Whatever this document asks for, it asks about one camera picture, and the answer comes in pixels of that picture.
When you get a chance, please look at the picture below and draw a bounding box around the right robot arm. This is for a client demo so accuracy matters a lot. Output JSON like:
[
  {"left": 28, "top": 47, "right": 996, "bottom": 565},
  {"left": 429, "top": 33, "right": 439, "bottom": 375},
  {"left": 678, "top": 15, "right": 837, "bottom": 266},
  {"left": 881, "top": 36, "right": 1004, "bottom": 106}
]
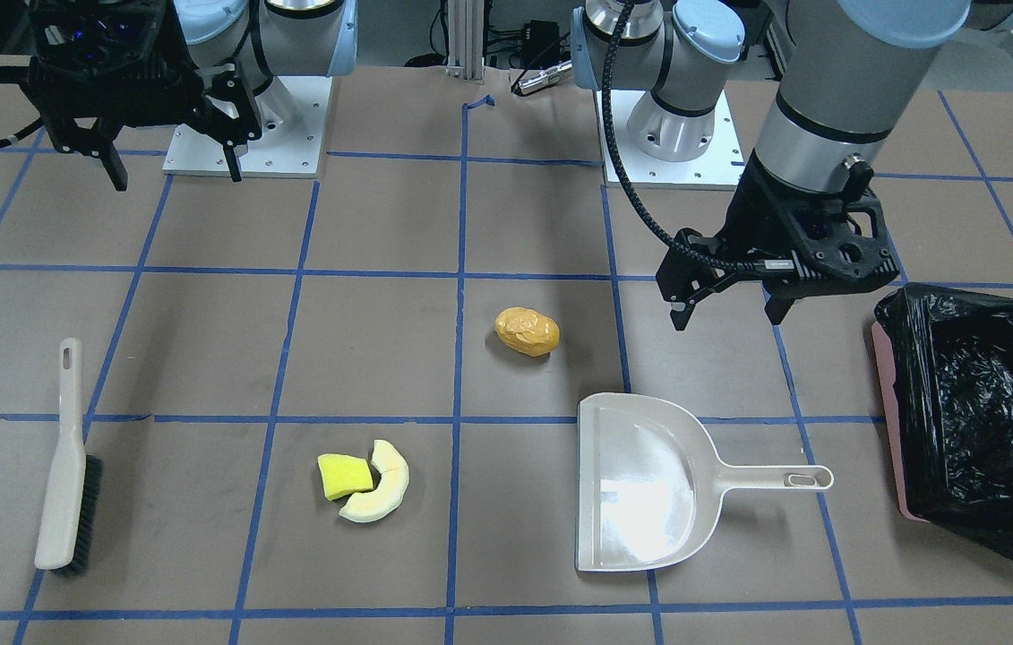
[{"left": 21, "top": 1, "right": 357, "bottom": 191}]

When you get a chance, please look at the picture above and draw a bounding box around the silver connector plug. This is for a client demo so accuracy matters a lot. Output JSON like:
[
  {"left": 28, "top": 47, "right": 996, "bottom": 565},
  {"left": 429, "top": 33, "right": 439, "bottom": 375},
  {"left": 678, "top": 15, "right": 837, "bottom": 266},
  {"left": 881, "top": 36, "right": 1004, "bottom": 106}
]
[{"left": 510, "top": 60, "right": 574, "bottom": 97}]

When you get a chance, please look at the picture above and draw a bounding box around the beige plastic dustpan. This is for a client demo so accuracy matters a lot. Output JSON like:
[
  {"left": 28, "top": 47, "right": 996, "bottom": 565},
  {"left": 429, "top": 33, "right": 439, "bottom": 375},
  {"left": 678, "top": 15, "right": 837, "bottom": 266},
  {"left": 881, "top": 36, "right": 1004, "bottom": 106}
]
[{"left": 575, "top": 392, "right": 834, "bottom": 572}]

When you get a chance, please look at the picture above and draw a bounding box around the yellow green sponge piece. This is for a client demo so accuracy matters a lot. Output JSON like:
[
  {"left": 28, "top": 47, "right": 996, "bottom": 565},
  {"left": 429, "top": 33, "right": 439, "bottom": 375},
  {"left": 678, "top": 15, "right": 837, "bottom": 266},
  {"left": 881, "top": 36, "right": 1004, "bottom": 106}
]
[{"left": 316, "top": 453, "right": 375, "bottom": 502}]

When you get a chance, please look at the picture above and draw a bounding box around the pink bin with black bag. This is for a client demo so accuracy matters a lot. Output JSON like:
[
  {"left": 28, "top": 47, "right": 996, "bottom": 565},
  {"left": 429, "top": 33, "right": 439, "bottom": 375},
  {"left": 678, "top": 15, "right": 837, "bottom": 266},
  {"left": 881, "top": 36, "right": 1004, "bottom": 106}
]
[{"left": 874, "top": 283, "right": 1013, "bottom": 560}]

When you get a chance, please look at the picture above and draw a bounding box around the brown potato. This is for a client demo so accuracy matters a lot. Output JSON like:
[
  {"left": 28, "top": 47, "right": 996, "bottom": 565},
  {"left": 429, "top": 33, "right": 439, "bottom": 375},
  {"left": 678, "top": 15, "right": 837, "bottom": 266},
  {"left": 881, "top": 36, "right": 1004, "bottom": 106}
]
[{"left": 494, "top": 306, "right": 561, "bottom": 357}]

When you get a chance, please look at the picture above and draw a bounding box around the black power adapter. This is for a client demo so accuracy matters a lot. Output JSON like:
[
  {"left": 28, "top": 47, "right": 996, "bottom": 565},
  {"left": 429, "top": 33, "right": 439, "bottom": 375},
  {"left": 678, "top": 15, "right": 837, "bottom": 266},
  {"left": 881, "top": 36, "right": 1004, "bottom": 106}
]
[{"left": 519, "top": 20, "right": 560, "bottom": 60}]

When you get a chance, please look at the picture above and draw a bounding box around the pale melon slice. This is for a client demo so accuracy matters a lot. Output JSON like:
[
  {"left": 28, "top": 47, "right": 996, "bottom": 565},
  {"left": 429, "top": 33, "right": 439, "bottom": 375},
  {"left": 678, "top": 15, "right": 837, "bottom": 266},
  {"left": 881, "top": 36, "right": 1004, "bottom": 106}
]
[{"left": 339, "top": 438, "right": 409, "bottom": 523}]

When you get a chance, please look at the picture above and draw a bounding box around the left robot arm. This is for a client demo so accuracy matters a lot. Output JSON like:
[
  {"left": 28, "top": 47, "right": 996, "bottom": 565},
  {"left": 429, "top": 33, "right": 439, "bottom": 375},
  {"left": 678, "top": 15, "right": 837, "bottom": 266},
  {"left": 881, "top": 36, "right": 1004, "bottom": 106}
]
[{"left": 569, "top": 1, "right": 1013, "bottom": 331}]

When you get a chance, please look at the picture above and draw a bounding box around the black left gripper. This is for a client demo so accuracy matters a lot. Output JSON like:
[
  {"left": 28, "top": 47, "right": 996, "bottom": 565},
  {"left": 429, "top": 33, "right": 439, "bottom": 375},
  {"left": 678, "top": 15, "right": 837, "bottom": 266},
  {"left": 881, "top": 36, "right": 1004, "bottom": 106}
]
[{"left": 657, "top": 158, "right": 897, "bottom": 331}]

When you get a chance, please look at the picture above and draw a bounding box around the black braided cable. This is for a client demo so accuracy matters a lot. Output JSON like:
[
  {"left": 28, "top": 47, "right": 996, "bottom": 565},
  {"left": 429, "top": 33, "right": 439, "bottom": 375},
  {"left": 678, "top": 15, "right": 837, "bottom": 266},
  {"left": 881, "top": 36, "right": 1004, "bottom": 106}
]
[{"left": 601, "top": 0, "right": 794, "bottom": 273}]

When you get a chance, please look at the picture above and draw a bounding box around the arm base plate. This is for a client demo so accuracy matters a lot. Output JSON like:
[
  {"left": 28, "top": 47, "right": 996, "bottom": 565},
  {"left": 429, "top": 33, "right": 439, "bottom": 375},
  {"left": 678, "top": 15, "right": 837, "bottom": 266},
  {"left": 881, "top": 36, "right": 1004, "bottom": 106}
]
[
  {"left": 612, "top": 90, "right": 746, "bottom": 192},
  {"left": 162, "top": 76, "right": 335, "bottom": 179}
]

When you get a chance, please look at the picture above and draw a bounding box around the beige hand brush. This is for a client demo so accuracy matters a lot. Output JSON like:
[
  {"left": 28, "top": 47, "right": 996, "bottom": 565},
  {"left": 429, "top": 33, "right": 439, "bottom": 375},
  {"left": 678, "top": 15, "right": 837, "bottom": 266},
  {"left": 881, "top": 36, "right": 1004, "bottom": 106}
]
[{"left": 34, "top": 338, "right": 104, "bottom": 577}]

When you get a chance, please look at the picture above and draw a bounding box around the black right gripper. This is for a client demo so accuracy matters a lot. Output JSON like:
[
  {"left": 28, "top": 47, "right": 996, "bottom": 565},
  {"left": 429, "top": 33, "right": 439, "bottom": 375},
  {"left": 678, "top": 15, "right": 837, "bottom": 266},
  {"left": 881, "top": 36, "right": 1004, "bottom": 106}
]
[{"left": 27, "top": 1, "right": 262, "bottom": 192}]

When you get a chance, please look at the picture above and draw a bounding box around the aluminium frame post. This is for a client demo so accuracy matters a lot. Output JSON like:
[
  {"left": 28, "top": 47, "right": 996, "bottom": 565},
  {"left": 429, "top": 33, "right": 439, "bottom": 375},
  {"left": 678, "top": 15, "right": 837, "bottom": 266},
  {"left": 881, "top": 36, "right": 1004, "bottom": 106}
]
[{"left": 444, "top": 0, "right": 486, "bottom": 84}]

